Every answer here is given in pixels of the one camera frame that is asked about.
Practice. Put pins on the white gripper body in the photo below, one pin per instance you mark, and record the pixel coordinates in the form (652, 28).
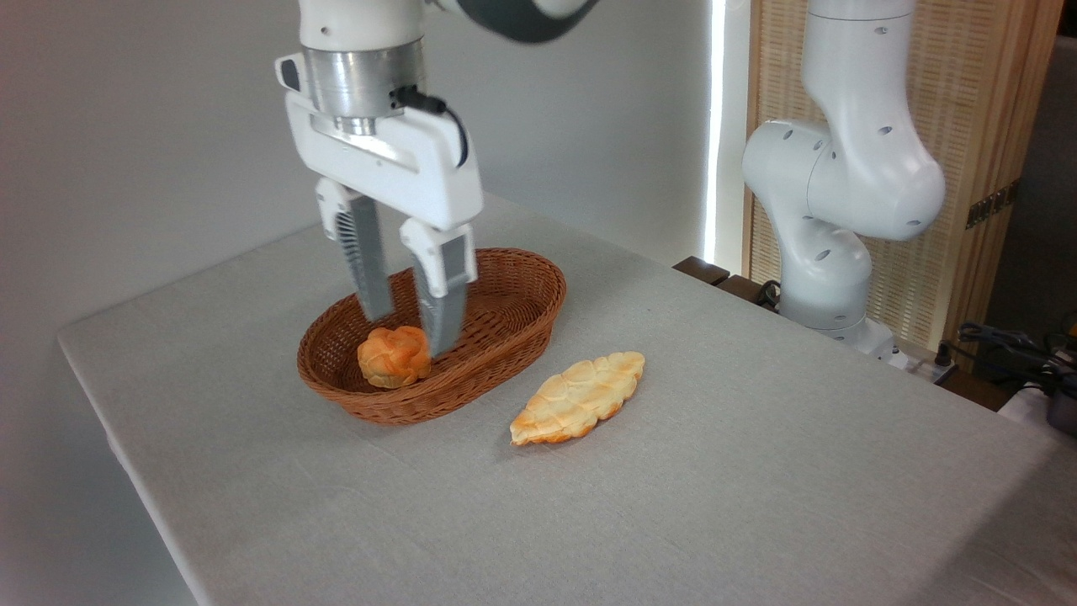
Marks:
(412, 172)

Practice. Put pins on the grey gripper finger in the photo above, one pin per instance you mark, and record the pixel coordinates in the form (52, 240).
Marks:
(446, 303)
(368, 261)

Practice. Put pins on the round knotted bread roll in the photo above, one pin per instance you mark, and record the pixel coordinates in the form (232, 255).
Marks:
(391, 358)

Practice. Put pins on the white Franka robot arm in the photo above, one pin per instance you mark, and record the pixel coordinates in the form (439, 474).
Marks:
(841, 185)

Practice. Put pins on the brown woven wicker basket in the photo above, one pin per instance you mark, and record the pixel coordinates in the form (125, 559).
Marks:
(505, 337)

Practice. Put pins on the flat leaf-shaped bread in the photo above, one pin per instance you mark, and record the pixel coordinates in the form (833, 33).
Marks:
(576, 397)

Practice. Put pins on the dark wooden side table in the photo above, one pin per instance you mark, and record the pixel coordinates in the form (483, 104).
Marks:
(702, 271)

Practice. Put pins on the grey tablecloth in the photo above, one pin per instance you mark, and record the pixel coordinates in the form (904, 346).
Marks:
(757, 505)

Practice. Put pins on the white power strip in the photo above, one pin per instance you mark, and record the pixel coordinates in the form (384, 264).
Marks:
(925, 367)

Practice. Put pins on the black screen hinge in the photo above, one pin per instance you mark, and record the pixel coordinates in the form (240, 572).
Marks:
(993, 204)

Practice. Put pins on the wooden slatted folding screen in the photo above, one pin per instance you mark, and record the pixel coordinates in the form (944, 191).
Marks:
(968, 101)

